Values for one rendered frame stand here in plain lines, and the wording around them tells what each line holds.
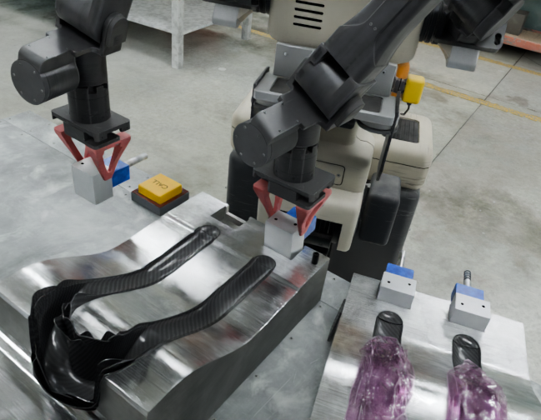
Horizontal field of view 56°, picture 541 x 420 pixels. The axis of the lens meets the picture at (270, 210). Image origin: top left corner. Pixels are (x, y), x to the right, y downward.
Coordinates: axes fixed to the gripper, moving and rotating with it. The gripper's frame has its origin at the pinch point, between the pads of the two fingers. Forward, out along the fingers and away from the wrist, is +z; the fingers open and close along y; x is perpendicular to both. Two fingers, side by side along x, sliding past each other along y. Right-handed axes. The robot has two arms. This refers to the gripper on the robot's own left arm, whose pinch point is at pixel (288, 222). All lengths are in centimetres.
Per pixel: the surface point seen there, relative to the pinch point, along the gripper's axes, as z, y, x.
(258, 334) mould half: 4.9, 7.1, -16.6
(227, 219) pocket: 6.3, -12.5, 0.9
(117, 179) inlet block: -0.8, -26.8, -9.7
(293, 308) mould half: 7.5, 7.0, -7.8
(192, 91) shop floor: 97, -191, 183
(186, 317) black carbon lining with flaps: 3.2, -1.1, -21.3
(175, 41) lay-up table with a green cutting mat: 77, -226, 204
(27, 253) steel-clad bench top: 11.4, -35.8, -22.7
